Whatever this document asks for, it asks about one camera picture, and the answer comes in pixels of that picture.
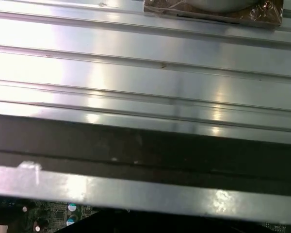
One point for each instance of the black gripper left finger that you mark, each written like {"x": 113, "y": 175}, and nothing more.
{"x": 116, "y": 225}

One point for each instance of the silver round capacitor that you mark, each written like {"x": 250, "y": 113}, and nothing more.
{"x": 72, "y": 207}
{"x": 70, "y": 222}

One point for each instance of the black open PC case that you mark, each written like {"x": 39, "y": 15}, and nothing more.
{"x": 135, "y": 145}

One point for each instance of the green motherboard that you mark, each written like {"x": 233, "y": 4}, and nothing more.
{"x": 53, "y": 213}

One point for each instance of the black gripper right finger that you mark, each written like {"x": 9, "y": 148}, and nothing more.
{"x": 203, "y": 227}

